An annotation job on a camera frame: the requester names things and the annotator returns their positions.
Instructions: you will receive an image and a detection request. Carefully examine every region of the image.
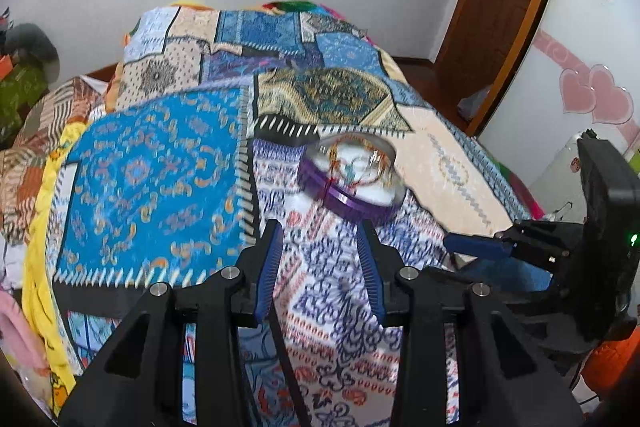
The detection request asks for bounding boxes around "brown wooden door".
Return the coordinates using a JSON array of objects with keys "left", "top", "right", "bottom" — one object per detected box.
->
[{"left": 431, "top": 0, "right": 565, "bottom": 136}]

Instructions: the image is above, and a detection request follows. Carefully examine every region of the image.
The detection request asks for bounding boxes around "white plastic bag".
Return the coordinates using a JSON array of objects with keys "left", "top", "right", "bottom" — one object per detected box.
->
[{"left": 457, "top": 84, "right": 494, "bottom": 118}]

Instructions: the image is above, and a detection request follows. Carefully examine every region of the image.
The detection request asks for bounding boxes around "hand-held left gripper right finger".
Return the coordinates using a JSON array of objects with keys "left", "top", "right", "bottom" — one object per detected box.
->
[{"left": 356, "top": 222, "right": 586, "bottom": 427}]

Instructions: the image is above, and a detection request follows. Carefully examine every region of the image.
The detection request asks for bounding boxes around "beaded necklace with pendant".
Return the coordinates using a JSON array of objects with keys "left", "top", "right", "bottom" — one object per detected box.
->
[{"left": 319, "top": 136, "right": 397, "bottom": 204}]

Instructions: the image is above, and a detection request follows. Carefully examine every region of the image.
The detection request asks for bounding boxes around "pink plush item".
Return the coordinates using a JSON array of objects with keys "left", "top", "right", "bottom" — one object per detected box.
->
[{"left": 0, "top": 291, "right": 49, "bottom": 370}]

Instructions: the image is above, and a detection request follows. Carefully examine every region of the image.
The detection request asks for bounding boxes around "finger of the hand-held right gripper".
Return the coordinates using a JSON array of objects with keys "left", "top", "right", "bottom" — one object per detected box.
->
[
  {"left": 443, "top": 218, "right": 585, "bottom": 267},
  {"left": 456, "top": 256, "right": 557, "bottom": 304}
]

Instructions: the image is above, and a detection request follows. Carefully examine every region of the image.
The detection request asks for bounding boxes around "orange striped blanket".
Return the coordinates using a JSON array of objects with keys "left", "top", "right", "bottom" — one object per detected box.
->
[{"left": 0, "top": 63, "right": 122, "bottom": 250}]

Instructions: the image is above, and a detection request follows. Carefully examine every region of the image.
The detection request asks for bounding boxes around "purple heart-shaped tin box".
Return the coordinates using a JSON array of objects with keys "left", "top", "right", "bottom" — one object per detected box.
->
[{"left": 297, "top": 132, "right": 404, "bottom": 224}]

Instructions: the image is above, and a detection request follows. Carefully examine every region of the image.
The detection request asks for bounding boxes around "blue patchwork blanket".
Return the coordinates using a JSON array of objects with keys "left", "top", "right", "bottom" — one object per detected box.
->
[{"left": 47, "top": 4, "right": 543, "bottom": 427}]

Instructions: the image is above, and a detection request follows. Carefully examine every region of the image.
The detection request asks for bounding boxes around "wooden wardrobe with hearts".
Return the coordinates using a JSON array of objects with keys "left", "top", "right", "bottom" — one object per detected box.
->
[{"left": 472, "top": 0, "right": 640, "bottom": 220}]

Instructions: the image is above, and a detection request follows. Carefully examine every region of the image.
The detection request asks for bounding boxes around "yellow cloth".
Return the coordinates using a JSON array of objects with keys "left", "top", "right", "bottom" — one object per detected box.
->
[{"left": 21, "top": 121, "right": 97, "bottom": 410}]

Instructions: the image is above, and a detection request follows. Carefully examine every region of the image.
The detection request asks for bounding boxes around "green pillow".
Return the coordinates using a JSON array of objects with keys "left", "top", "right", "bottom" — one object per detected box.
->
[{"left": 261, "top": 0, "right": 314, "bottom": 14}]

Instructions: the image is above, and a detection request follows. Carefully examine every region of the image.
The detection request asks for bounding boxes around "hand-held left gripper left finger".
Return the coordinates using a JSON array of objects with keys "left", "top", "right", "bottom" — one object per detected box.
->
[{"left": 57, "top": 219, "right": 311, "bottom": 427}]

